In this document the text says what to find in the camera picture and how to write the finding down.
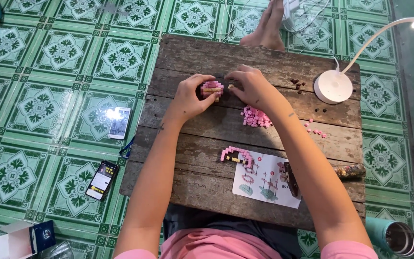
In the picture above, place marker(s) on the clear plastic wrapper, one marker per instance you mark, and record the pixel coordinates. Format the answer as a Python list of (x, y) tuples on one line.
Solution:
[(54, 251)]

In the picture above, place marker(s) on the white smartphone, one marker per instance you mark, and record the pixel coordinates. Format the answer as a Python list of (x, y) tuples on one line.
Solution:
[(119, 123)]

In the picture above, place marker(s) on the paper instruction sheet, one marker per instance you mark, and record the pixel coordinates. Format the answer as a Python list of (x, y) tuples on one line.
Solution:
[(264, 187)]

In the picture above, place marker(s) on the dark brown brick tool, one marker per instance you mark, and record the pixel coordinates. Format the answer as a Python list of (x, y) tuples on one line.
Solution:
[(291, 178)]

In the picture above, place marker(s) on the teal steel tumbler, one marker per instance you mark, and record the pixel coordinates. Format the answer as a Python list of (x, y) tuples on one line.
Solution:
[(390, 235)]

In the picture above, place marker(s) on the pink round brick model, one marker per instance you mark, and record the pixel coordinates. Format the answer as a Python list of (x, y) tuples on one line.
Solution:
[(212, 89)]

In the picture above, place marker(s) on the white and blue carton box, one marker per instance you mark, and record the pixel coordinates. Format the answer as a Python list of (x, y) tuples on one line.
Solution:
[(16, 239)]

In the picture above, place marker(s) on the person's right hand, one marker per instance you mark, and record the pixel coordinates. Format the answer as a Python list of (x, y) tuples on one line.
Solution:
[(255, 90)]

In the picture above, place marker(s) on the pink arch brick piece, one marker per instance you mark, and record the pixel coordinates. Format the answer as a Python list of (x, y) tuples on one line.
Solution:
[(236, 153)]

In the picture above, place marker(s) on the white desk lamp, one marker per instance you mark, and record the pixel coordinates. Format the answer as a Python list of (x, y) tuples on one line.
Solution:
[(332, 86)]

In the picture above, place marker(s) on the person's foot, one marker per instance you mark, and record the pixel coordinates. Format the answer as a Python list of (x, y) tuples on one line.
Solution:
[(266, 28)]

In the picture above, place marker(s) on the black smartphone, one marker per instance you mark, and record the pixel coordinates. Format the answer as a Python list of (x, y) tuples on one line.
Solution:
[(102, 180)]

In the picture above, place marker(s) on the person's left hand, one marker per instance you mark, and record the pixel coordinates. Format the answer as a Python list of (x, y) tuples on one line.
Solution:
[(187, 99)]

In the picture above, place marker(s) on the person's pink shirt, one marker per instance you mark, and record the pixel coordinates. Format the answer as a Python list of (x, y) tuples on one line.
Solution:
[(214, 246)]

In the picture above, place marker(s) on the clear bag of bricks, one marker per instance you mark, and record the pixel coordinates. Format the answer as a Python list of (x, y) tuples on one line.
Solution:
[(350, 171)]

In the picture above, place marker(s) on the blue glasses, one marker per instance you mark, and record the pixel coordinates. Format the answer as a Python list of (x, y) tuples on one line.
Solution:
[(127, 148)]

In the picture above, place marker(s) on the person's dark shorts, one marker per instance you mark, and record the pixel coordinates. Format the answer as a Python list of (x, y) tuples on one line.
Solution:
[(264, 233)]

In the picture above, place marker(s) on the pile of pink bricks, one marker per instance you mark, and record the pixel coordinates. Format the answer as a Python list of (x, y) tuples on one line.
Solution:
[(255, 117)]

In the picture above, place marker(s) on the few tiny black bricks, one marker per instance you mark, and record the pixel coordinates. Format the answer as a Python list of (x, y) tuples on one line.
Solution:
[(320, 110)]

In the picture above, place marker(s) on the cluster of dark brown bricks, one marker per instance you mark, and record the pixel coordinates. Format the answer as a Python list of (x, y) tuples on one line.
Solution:
[(297, 84)]

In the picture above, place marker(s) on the scattered loose pink bricks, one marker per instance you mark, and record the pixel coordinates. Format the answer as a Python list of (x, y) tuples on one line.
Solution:
[(316, 131)]

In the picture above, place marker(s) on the white power adapter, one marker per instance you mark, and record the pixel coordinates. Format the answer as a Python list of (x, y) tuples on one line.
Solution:
[(289, 12)]

